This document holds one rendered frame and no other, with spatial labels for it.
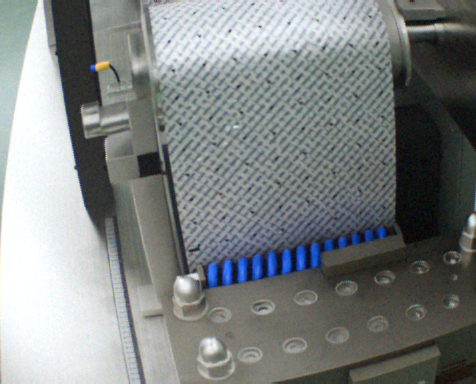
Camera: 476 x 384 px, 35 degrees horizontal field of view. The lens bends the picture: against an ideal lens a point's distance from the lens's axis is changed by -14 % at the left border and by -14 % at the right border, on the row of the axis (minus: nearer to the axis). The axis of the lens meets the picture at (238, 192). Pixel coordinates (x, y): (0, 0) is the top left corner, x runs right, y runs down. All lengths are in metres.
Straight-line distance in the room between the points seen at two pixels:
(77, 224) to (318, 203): 0.45
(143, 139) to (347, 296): 0.27
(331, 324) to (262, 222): 0.14
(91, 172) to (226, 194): 0.40
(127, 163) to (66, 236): 0.33
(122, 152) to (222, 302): 0.20
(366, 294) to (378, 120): 0.18
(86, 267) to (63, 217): 0.13
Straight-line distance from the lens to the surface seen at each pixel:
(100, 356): 1.02
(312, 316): 0.85
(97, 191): 1.25
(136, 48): 0.82
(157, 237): 0.99
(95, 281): 1.13
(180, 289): 0.84
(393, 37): 0.84
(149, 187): 0.95
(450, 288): 0.87
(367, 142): 0.88
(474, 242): 0.92
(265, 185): 0.88
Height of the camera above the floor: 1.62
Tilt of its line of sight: 35 degrees down
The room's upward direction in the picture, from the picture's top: 7 degrees counter-clockwise
